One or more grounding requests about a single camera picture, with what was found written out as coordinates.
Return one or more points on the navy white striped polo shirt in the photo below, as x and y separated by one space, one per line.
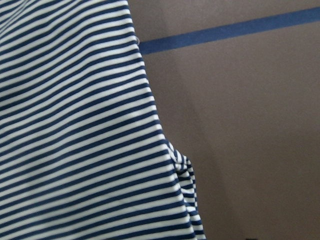
83 155

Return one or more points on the long blue tape strip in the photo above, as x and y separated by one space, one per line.
233 30

